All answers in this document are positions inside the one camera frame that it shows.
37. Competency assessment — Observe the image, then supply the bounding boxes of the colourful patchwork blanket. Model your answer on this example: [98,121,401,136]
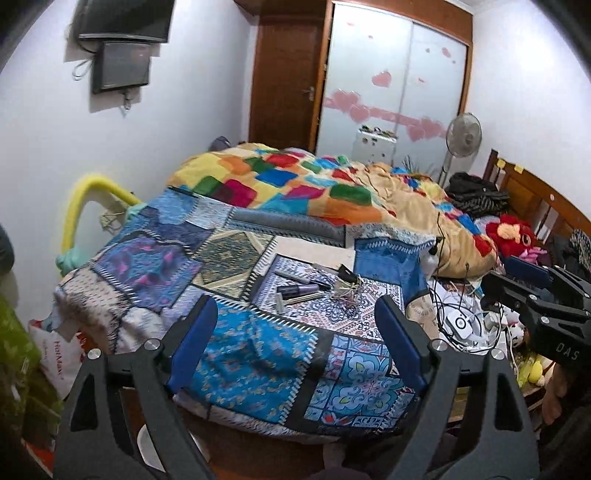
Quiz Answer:
[168,143,498,279]

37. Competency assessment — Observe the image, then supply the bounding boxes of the frosted sliding wardrobe doors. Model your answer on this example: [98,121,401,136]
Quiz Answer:
[315,2,468,177]

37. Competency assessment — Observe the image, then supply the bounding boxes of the clear pump bottle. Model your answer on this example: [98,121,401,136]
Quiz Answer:
[420,237,441,280]

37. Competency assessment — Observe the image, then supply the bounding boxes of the red plush toy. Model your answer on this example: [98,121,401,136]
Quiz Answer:
[485,214,535,258]

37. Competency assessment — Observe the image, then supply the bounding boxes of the white small cabinet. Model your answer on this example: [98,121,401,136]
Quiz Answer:
[351,125,398,166]

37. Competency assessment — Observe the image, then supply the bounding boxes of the white plastic shopping bag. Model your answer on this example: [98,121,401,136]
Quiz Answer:
[28,320,98,400]

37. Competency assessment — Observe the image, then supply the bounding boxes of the wooden bed headboard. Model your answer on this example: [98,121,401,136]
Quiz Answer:
[483,149,590,246]

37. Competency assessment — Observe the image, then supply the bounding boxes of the standing electric fan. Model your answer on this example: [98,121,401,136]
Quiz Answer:
[438,113,483,187]

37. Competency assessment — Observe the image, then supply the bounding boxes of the black wall television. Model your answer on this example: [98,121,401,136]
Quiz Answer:
[74,0,175,43]

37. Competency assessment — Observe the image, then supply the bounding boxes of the white charger with cables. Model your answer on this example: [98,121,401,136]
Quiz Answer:
[429,279,507,355]

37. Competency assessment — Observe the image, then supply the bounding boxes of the metal safety razor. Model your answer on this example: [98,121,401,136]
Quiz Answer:
[274,292,325,314]

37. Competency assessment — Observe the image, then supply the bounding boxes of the person's right hand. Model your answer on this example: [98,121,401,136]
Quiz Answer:
[542,364,568,425]

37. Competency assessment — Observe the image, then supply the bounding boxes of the blue patterned bed quilt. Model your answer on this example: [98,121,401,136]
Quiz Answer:
[46,188,435,441]

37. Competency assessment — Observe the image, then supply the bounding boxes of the green leaf-pattern storage bag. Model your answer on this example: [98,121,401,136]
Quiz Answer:
[1,297,62,441]

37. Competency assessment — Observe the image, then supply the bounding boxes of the small black wall monitor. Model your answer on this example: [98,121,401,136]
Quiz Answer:
[91,42,151,95]

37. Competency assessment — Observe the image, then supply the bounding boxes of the black marker pen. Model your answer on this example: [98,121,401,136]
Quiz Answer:
[273,270,311,284]

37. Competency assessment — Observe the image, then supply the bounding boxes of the brown wooden door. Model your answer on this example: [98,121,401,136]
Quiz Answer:
[249,15,324,149]

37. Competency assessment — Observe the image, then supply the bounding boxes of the purple cosmetic tube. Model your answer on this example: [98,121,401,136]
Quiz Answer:
[276,282,331,300]

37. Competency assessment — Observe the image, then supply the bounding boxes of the yellow foam bed rail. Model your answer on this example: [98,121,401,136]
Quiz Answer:
[60,173,141,254]

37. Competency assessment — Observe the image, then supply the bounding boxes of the black striped clothes pile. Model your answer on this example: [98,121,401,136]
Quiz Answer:
[445,172,510,219]

